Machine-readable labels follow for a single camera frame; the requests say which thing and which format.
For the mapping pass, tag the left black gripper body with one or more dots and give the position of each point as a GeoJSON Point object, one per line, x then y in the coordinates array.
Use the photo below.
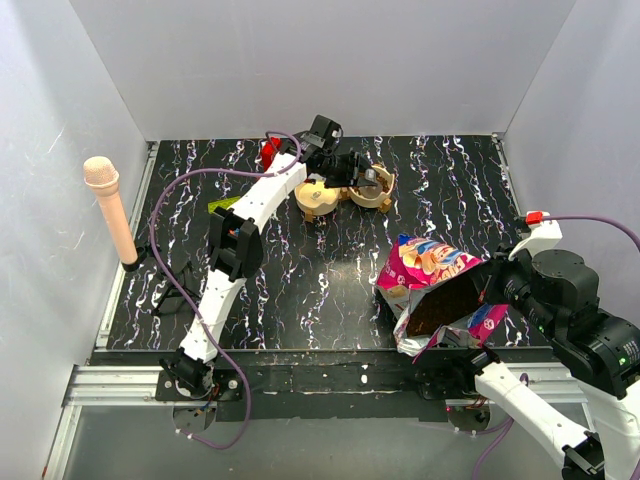
{"type": "Point", "coordinates": [338, 171]}

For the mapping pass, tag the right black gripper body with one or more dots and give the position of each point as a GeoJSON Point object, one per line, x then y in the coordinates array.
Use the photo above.
{"type": "Point", "coordinates": [508, 282]}

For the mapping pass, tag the pink pet food bag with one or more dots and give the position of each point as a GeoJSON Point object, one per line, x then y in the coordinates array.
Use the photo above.
{"type": "Point", "coordinates": [430, 289]}

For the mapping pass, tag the clear plastic scoop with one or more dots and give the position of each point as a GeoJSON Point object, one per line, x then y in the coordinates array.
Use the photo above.
{"type": "Point", "coordinates": [371, 178]}

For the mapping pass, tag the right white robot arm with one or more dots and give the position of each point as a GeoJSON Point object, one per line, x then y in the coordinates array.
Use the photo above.
{"type": "Point", "coordinates": [586, 413]}

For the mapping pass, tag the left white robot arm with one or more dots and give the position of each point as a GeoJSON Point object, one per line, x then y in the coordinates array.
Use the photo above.
{"type": "Point", "coordinates": [235, 248]}

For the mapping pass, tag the cream double pet bowl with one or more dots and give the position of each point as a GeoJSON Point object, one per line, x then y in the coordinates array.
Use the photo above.
{"type": "Point", "coordinates": [315, 200]}

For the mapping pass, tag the red toy block car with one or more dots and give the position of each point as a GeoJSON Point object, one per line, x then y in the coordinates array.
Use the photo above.
{"type": "Point", "coordinates": [269, 150]}

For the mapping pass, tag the green toy brick plate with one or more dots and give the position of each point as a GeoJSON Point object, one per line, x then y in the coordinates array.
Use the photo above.
{"type": "Point", "coordinates": [222, 203]}

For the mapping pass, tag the black microphone tripod stand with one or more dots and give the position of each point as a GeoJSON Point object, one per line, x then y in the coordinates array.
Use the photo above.
{"type": "Point", "coordinates": [165, 285]}

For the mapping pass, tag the pink microphone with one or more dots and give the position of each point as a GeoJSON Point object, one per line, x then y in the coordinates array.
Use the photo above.
{"type": "Point", "coordinates": [101, 176]}

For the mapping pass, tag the aluminium frame rail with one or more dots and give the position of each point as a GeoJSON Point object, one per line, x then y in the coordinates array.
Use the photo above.
{"type": "Point", "coordinates": [105, 386]}

